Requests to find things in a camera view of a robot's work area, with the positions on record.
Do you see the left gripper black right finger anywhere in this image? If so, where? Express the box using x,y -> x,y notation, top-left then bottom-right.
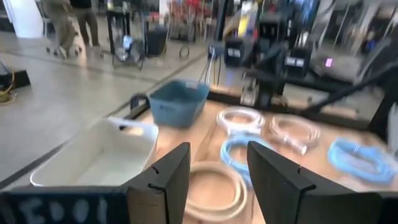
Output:
247,141 -> 317,224

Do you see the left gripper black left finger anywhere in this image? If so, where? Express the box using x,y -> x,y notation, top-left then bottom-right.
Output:
121,142 -> 192,224

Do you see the yellow floor cable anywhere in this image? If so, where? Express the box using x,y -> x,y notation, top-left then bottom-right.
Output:
0,70 -> 17,105

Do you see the beige HDMI cable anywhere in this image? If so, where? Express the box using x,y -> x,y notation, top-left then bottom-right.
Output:
185,161 -> 249,222
269,114 -> 322,156

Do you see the black floor box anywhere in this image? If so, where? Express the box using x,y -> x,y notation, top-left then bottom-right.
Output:
0,61 -> 32,91

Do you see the blue HDMI cable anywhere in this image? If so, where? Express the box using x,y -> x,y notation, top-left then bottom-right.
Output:
220,133 -> 274,189
326,138 -> 397,187

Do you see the beige plastic bin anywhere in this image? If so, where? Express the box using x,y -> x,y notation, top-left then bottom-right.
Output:
30,116 -> 160,187

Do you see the white HDMI cable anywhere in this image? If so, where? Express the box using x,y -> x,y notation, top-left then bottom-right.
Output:
216,105 -> 267,136

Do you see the blue plastic bin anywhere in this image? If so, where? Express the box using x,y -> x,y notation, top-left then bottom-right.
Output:
148,80 -> 211,129

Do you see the person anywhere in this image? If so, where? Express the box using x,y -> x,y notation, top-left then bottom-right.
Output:
42,0 -> 82,60
70,0 -> 103,52

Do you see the black trash bin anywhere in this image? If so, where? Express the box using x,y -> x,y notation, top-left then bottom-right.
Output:
145,27 -> 169,57

